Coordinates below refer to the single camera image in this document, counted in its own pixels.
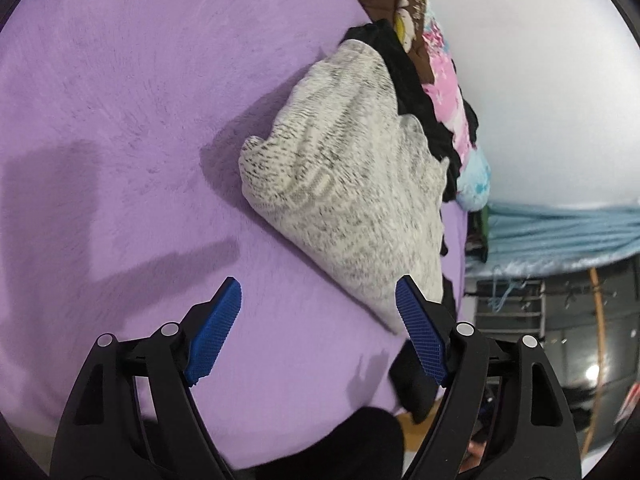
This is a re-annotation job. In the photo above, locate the grey white knit sweater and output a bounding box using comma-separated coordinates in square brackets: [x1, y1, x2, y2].
[239, 39, 449, 335]

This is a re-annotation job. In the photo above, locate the light blue curtain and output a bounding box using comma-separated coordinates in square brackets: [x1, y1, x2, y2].
[466, 203, 639, 278]

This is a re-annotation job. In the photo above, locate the green cloth on rack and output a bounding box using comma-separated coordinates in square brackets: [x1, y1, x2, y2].
[465, 206, 489, 262]

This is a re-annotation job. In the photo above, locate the pink blue floral quilt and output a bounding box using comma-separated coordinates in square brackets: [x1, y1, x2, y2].
[422, 0, 490, 211]

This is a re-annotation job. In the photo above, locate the purple bed sheet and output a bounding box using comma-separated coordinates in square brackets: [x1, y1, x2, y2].
[0, 0, 469, 470]

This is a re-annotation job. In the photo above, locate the black unfolded garment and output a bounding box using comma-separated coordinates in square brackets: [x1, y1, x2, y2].
[343, 20, 462, 203]

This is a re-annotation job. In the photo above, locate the brown cartoon pillow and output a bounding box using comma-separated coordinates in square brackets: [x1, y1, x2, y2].
[358, 0, 435, 84]

